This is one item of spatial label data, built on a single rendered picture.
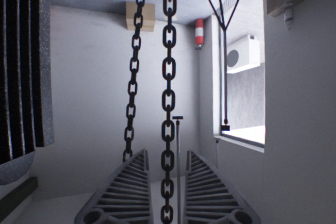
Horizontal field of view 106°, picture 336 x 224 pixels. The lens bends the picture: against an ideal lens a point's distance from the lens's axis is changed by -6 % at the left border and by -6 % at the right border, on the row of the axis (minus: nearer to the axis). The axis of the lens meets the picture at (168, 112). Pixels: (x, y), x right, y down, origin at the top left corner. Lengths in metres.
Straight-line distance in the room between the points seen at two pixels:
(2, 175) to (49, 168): 2.40
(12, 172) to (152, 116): 2.18
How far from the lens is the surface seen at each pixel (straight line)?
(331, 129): 1.54
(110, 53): 2.53
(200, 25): 2.82
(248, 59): 3.56
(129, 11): 2.45
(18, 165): 0.39
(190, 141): 2.76
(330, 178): 1.62
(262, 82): 6.15
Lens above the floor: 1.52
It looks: 3 degrees up
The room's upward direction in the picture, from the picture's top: 179 degrees clockwise
